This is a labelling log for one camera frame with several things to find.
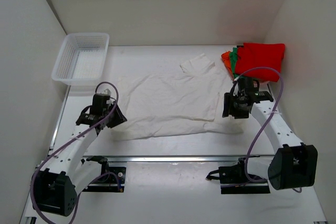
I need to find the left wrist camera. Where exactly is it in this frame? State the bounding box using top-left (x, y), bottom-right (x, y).
top-left (101, 89), bottom-right (111, 97)

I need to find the orange folded t shirt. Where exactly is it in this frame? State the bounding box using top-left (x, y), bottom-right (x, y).
top-left (221, 51), bottom-right (233, 76)

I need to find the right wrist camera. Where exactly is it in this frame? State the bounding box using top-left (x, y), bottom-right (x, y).
top-left (230, 78), bottom-right (239, 93)

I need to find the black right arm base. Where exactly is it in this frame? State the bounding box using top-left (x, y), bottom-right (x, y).
top-left (205, 158), bottom-right (270, 195)

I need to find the white t shirt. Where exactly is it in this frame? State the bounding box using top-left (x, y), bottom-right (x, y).
top-left (111, 54), bottom-right (242, 141)

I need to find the pink folded t shirt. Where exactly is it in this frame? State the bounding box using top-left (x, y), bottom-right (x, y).
top-left (259, 81), bottom-right (269, 87)

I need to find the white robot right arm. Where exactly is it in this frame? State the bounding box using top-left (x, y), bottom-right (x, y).
top-left (222, 77), bottom-right (318, 190)

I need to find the green folded t shirt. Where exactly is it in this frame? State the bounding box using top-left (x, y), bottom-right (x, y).
top-left (229, 47), bottom-right (240, 78)

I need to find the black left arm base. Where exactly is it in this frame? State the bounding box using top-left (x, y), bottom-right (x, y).
top-left (83, 156), bottom-right (127, 193)

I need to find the aluminium table rail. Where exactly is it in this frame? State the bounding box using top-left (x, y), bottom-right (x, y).
top-left (107, 155), bottom-right (240, 163)

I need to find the red folded t shirt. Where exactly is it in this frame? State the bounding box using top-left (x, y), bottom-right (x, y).
top-left (236, 42), bottom-right (286, 82)

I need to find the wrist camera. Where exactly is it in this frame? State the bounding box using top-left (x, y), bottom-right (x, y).
top-left (230, 78), bottom-right (239, 93)
top-left (101, 89), bottom-right (111, 97)

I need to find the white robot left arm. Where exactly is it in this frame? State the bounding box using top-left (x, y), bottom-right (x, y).
top-left (30, 89), bottom-right (127, 217)

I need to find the white plastic basket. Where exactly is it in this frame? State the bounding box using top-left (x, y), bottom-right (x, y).
top-left (51, 33), bottom-right (110, 87)

